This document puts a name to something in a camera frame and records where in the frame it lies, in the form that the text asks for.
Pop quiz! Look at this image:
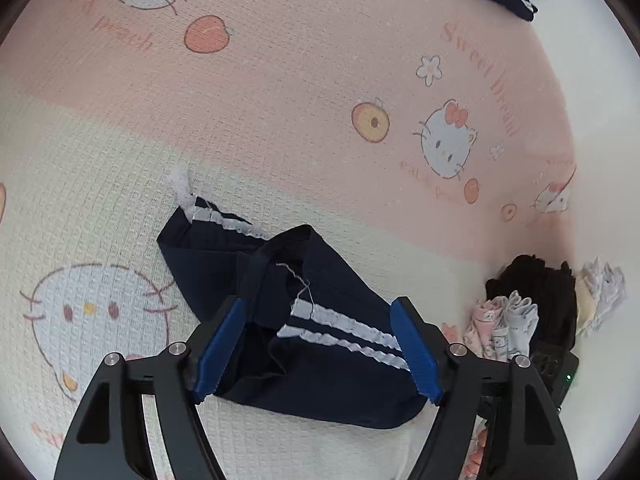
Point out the white lavender garment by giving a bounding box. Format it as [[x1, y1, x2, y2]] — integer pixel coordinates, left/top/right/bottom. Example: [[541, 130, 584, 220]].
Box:
[[582, 257, 628, 331]]

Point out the white cartoon print garment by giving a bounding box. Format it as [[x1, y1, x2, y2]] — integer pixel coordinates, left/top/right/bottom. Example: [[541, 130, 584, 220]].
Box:
[[492, 294, 541, 362]]

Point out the pink cat print blanket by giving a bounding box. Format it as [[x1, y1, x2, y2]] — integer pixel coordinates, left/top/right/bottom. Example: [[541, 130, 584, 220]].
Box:
[[0, 0, 586, 480]]

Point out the cream garment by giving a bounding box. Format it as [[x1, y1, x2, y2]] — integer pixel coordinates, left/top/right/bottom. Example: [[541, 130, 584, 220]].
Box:
[[574, 277, 603, 337]]

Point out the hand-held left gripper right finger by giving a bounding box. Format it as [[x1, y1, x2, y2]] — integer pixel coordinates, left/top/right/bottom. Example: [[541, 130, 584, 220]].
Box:
[[390, 296, 578, 480]]

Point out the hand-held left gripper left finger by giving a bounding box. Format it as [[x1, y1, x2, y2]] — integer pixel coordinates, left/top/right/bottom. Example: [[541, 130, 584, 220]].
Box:
[[54, 296, 246, 480]]

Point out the black garment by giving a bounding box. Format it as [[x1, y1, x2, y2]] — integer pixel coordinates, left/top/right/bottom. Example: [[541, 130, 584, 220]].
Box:
[[485, 255, 577, 356]]

